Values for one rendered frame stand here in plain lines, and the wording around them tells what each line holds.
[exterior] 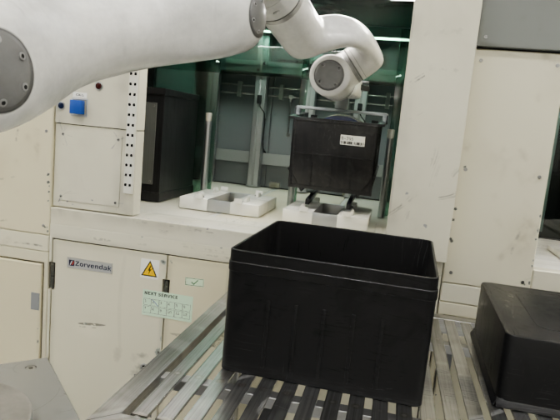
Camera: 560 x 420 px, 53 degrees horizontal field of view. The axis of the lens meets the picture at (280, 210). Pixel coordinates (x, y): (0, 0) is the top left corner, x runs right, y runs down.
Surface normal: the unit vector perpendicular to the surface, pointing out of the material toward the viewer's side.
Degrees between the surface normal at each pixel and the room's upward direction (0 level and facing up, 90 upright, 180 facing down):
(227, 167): 90
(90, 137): 90
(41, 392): 0
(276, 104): 90
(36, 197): 90
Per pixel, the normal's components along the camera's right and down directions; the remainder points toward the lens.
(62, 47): 0.98, -0.07
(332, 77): -0.20, 0.12
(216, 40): 0.31, 0.55
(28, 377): 0.09, -0.99
